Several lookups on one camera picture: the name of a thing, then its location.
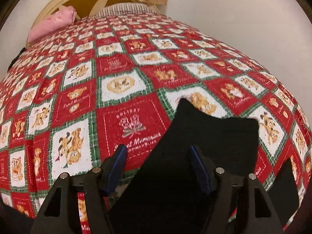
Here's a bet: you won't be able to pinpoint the black pants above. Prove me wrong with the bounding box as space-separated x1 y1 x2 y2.
109 99 299 233

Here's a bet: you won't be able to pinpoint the red teddy bear patchwork bedspread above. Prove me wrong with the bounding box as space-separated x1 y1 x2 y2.
1 13 311 233

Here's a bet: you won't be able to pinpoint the black object beside bed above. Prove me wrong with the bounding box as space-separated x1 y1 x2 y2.
7 47 26 72

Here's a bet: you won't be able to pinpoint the pink pillow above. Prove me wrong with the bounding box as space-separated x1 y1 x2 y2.
27 6 77 44

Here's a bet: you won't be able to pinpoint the striped grey pillow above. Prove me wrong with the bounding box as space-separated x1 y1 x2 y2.
95 2 158 19

